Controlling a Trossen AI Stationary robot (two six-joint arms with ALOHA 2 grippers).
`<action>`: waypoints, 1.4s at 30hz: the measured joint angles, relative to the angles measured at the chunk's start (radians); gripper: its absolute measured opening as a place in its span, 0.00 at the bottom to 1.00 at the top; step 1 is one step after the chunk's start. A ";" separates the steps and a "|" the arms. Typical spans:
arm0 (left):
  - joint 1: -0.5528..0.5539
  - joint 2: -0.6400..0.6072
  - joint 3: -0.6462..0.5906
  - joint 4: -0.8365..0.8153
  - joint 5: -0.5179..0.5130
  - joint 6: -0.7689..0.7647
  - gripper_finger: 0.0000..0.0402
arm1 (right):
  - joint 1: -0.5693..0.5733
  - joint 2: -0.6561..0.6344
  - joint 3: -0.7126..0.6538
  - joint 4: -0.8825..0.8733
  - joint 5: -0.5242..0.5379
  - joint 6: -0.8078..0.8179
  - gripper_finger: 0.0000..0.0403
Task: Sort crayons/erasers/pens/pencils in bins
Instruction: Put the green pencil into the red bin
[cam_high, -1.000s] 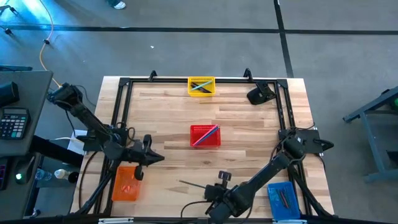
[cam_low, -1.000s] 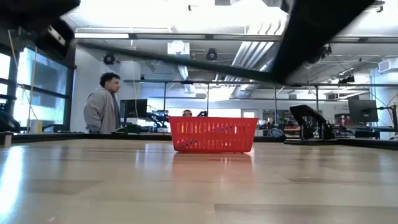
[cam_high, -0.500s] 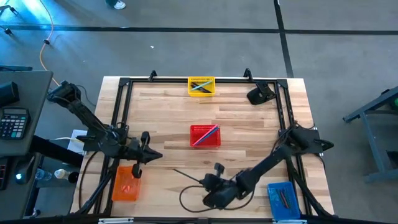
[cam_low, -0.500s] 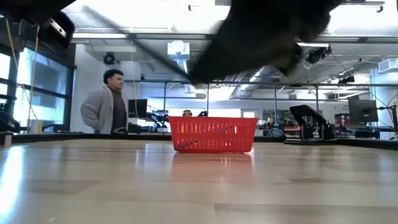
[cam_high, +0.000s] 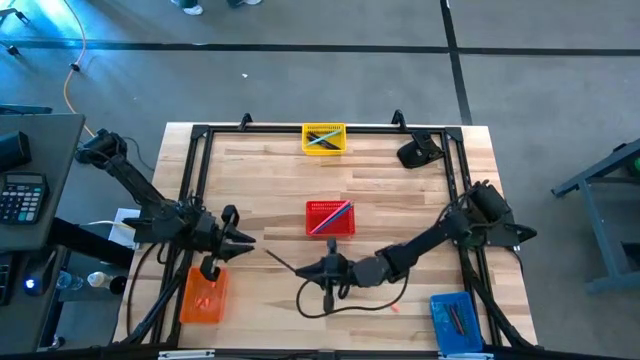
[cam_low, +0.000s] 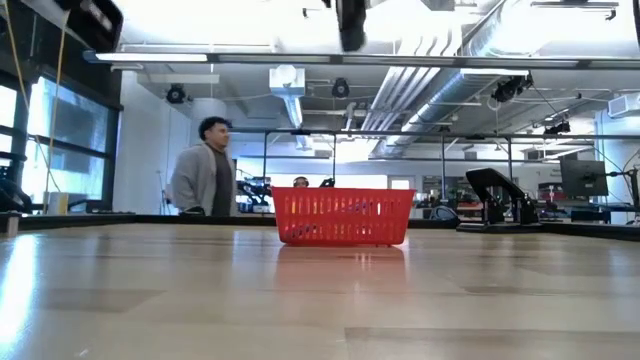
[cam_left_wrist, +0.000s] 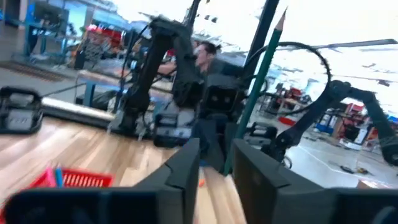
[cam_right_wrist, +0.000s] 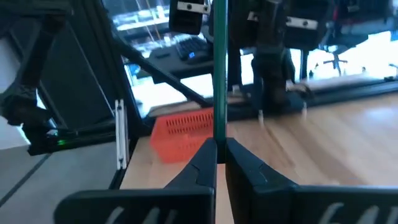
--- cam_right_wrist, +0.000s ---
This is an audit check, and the dark low desk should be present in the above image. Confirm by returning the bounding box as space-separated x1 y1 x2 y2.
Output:
149 46 215 85

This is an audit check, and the orange plastic bin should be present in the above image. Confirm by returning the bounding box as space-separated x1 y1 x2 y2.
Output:
149 107 215 165

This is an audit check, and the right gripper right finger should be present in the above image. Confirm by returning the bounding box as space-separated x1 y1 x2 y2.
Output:
224 137 398 224

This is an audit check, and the white plastic strip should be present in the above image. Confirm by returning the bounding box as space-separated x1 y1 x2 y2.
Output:
114 98 129 171

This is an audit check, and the black keyboard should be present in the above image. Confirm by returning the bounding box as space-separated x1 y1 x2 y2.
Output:
175 36 214 65

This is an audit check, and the dark green pencil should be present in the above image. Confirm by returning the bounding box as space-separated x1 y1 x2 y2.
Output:
212 0 229 165

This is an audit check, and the black device with green light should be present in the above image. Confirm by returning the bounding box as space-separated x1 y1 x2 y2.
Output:
23 123 116 156

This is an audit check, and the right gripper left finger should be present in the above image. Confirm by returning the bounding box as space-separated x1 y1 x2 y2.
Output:
53 138 218 224

